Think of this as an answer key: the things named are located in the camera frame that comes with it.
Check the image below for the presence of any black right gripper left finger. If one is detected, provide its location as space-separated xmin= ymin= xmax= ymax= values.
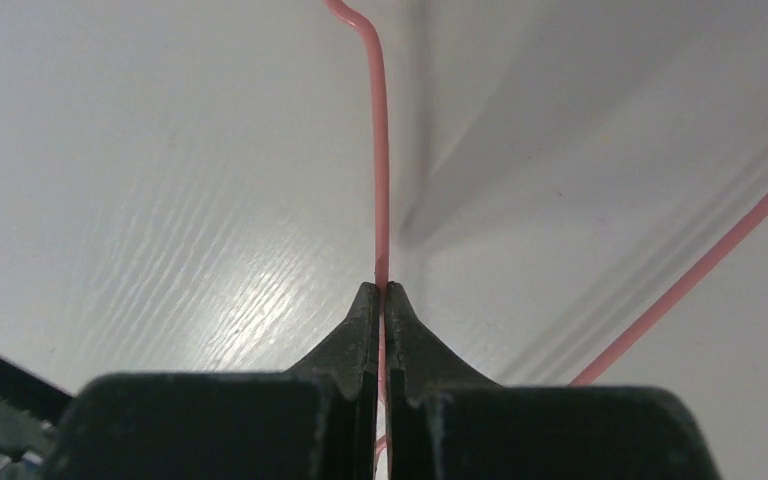
xmin=42 ymin=283 xmax=380 ymax=479

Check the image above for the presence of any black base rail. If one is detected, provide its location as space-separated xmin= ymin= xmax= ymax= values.
xmin=0 ymin=357 xmax=72 ymax=479

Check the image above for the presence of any pink wire hanger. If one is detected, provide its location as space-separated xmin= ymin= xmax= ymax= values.
xmin=322 ymin=0 xmax=768 ymax=475

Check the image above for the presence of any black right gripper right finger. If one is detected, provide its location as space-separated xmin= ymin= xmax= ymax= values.
xmin=383 ymin=282 xmax=720 ymax=479

